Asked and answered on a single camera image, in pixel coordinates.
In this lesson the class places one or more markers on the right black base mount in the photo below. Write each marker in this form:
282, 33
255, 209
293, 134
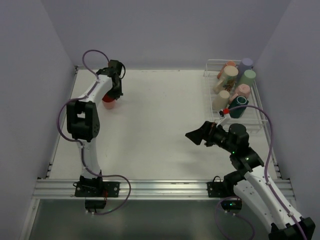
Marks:
218, 188

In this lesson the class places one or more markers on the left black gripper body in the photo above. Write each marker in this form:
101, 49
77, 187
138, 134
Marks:
116, 89

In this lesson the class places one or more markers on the dark green mug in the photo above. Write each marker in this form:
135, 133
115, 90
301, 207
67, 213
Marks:
238, 106

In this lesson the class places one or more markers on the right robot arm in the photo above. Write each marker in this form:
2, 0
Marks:
252, 183

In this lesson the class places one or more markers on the cream floral mug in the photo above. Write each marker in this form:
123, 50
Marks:
227, 79

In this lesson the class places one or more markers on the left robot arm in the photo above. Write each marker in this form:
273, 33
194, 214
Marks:
84, 125

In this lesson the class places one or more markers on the white wire dish rack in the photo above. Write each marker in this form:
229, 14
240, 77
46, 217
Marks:
252, 119

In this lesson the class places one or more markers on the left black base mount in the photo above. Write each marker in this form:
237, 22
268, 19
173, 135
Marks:
96, 197

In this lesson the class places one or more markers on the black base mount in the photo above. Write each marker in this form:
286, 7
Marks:
218, 188
96, 197

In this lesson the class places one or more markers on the light green plastic cup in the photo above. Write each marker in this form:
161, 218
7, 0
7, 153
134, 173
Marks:
247, 78

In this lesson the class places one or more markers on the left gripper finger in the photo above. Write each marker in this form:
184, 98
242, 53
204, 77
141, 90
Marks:
111, 94
119, 91

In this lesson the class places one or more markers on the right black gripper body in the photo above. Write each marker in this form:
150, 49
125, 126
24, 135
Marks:
208, 132

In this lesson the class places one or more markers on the salmon pink plastic cup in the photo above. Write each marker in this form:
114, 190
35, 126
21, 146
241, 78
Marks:
108, 102

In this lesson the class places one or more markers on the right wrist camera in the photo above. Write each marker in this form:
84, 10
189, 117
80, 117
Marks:
225, 117

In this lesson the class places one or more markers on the light pink mug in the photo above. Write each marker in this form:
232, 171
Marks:
243, 90

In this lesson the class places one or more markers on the aluminium mounting rail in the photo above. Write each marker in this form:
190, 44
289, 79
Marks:
63, 189

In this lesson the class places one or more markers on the lavender plastic cup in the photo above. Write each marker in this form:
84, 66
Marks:
245, 64

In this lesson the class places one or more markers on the beige plastic cup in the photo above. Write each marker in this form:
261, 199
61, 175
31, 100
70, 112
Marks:
221, 100

